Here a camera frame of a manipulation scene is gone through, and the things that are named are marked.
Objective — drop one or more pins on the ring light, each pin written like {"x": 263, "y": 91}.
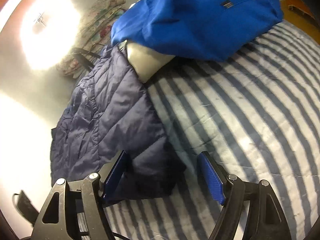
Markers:
{"x": 44, "y": 47}

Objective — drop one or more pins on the blue striped bed sheet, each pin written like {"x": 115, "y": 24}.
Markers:
{"x": 256, "y": 114}

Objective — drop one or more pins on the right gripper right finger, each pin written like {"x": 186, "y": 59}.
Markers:
{"x": 213, "y": 176}

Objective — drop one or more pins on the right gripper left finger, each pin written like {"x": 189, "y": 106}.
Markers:
{"x": 110, "y": 177}

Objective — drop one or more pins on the floral rolled quilt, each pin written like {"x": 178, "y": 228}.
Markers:
{"x": 94, "y": 31}

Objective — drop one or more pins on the navy blue puffer jacket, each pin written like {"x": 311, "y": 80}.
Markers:
{"x": 110, "y": 110}

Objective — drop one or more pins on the black tripod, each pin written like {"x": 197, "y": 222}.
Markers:
{"x": 81, "y": 55}

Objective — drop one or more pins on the phone holder clamp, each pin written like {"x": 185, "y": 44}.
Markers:
{"x": 40, "y": 20}

